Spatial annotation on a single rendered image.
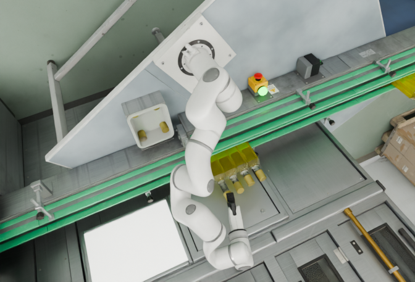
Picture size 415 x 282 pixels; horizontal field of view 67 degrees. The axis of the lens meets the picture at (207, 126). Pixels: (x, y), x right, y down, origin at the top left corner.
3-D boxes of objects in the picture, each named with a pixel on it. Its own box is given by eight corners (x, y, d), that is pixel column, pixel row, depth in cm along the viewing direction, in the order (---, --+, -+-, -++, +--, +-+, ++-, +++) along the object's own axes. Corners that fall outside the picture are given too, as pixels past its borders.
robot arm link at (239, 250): (222, 265, 111) (246, 257, 109) (217, 236, 118) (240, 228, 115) (240, 273, 122) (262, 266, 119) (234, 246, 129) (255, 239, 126)
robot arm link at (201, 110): (196, 148, 107) (170, 124, 95) (226, 90, 114) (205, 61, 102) (218, 155, 101) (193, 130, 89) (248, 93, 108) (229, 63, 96)
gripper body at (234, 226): (247, 239, 130) (241, 213, 138) (247, 229, 123) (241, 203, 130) (229, 242, 130) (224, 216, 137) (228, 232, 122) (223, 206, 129)
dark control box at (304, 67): (295, 70, 162) (304, 79, 157) (297, 57, 156) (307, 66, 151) (309, 64, 164) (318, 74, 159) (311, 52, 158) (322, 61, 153)
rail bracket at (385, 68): (370, 63, 163) (389, 78, 155) (375, 52, 157) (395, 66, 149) (377, 60, 164) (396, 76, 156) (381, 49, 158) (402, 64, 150)
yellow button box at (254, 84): (247, 87, 157) (254, 97, 153) (247, 76, 151) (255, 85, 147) (259, 82, 159) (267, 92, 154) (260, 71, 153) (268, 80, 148)
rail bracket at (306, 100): (293, 93, 154) (309, 111, 146) (295, 82, 149) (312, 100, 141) (300, 91, 155) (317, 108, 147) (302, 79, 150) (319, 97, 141)
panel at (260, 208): (82, 234, 148) (95, 310, 127) (79, 232, 146) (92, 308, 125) (252, 162, 165) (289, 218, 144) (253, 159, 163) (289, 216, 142)
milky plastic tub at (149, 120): (134, 136, 149) (139, 150, 144) (120, 103, 132) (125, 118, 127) (169, 123, 152) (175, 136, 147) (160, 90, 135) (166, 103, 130)
